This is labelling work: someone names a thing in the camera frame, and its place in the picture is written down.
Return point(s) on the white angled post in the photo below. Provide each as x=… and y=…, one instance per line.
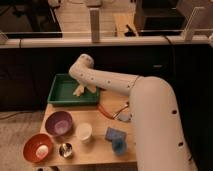
x=192, y=23

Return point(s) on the green plastic tray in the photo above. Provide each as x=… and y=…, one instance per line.
x=61, y=93

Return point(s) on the white paper cup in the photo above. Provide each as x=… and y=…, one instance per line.
x=84, y=132

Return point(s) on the blue grey cloth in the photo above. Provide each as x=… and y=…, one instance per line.
x=124, y=117

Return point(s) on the white egg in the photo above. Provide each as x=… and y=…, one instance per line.
x=42, y=151

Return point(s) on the white vertical post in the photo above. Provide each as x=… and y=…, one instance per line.
x=95, y=25

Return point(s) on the small metal cup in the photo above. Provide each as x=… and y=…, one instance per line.
x=66, y=150

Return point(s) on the blue plastic cup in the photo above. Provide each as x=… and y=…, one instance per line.
x=119, y=146

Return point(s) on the red bowl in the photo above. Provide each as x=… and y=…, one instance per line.
x=30, y=147

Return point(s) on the purple bowl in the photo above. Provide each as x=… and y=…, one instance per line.
x=59, y=123

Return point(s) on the white horizontal rail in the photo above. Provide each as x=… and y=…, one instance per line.
x=105, y=41

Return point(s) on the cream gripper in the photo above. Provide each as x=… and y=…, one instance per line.
x=91, y=88

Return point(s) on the yellow banana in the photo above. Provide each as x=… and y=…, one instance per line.
x=79, y=90

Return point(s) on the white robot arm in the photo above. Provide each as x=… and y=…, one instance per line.
x=160, y=144

